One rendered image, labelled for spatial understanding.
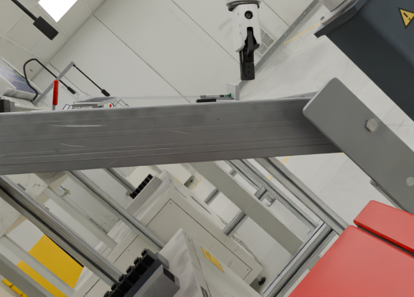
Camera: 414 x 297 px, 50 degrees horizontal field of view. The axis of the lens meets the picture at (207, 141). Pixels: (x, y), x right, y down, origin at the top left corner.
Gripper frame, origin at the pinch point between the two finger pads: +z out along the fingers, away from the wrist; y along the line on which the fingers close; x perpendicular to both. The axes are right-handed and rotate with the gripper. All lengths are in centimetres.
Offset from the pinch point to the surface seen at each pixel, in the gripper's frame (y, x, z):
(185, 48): 750, -60, -115
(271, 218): 39, -15, 46
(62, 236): 11, 48, 38
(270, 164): 10.7, -7.5, 24.1
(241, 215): 80, -13, 54
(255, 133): -60, 14, 12
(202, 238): 85, 4, 64
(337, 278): -92, 19, 15
